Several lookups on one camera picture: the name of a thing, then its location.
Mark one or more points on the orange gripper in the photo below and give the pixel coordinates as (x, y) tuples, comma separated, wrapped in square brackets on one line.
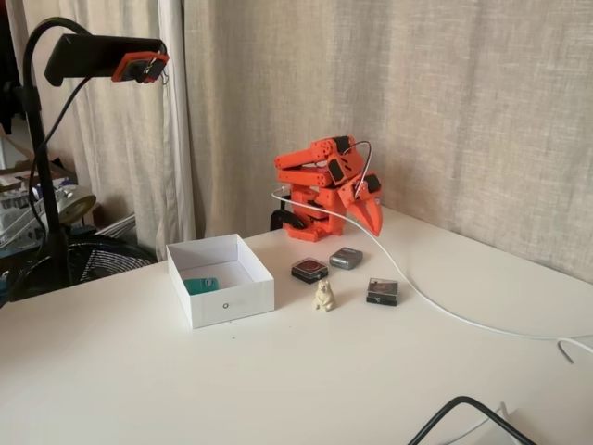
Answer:
[(362, 200)]

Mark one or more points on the teal green cube case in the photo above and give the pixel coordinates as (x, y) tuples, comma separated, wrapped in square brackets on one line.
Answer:
[(201, 284)]

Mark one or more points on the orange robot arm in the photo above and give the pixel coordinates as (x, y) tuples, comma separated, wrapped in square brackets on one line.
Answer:
[(306, 178)]

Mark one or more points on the white cardboard box bin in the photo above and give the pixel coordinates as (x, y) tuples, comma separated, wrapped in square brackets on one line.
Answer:
[(231, 303)]

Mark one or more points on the grey metal case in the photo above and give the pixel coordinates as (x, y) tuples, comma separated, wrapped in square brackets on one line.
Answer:
[(345, 258)]

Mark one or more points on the black box with clear lid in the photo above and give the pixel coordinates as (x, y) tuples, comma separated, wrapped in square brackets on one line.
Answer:
[(383, 291)]

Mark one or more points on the black box with red top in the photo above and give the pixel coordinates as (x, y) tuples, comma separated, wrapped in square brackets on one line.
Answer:
[(307, 268)]

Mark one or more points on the black table clamp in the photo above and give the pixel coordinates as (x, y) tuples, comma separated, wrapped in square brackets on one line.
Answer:
[(287, 217)]

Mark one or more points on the cream bear figurine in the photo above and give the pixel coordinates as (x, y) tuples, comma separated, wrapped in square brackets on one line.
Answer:
[(324, 296)]

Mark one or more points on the beige linen curtain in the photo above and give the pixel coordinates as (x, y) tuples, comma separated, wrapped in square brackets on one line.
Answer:
[(463, 69)]

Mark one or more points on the white curtain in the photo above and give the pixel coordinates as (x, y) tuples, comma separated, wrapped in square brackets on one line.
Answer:
[(139, 139)]

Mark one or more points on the black floor fan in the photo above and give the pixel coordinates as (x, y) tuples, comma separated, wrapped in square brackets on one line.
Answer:
[(106, 259)]

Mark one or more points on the metal lamp shade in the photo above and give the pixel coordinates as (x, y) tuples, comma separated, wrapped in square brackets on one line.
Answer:
[(76, 204)]

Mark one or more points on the cardboard box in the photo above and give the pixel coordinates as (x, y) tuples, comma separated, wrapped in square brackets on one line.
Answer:
[(18, 178)]

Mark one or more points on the orange mounted camera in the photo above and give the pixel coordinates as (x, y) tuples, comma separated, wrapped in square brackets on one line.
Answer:
[(139, 67)]

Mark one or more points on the black gooseneck camera stand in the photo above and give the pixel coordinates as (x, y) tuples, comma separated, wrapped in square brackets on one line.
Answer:
[(92, 53)]

